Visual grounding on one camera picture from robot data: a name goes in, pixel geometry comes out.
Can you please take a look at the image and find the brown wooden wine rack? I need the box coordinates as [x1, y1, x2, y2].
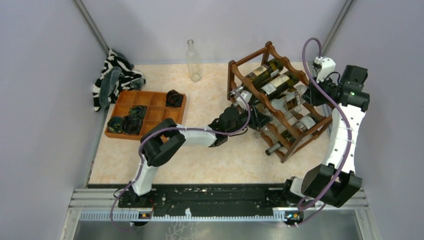
[227, 41, 332, 163]

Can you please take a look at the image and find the dark rolled sock middle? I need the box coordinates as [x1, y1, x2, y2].
[128, 105, 148, 121]

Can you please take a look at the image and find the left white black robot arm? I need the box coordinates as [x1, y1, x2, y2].
[128, 106, 272, 207]

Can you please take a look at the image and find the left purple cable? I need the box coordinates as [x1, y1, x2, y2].
[109, 89, 252, 232]

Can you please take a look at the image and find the clear square spirit bottle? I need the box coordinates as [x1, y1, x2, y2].
[270, 84, 307, 115]

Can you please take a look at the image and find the olive wine bottle grey cap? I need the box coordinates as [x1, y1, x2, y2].
[264, 114, 319, 157]

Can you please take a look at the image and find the slim clear glass bottle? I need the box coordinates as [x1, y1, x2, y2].
[253, 129, 266, 139]

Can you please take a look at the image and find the grey blue cloth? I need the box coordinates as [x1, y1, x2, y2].
[99, 66, 122, 109]

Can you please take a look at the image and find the dark green wine bottle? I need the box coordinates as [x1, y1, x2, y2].
[244, 58, 284, 89]

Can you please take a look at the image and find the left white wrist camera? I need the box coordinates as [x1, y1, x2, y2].
[235, 90, 252, 110]

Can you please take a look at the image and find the teal rolled sock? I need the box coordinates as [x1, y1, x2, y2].
[106, 116, 123, 134]

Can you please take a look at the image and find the zebra striped cloth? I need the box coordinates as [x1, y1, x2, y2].
[92, 49, 146, 112]

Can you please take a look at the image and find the dark rolled sock front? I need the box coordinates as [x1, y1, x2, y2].
[121, 115, 143, 135]

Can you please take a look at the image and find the dark rolled sock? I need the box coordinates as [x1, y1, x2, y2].
[128, 105, 148, 121]
[121, 115, 143, 135]

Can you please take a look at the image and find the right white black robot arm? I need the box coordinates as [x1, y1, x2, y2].
[281, 65, 370, 211]

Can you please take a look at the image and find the dark wine bottle black cap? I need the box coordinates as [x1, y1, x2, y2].
[258, 71, 300, 101]

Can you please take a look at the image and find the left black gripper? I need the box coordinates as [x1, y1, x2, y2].
[226, 102, 272, 135]

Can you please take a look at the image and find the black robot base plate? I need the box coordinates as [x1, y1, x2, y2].
[118, 183, 301, 217]

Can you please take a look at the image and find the black rolled sock top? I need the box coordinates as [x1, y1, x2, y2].
[165, 89, 184, 108]

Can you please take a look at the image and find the grey cable comb strip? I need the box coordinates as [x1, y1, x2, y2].
[79, 208, 288, 222]

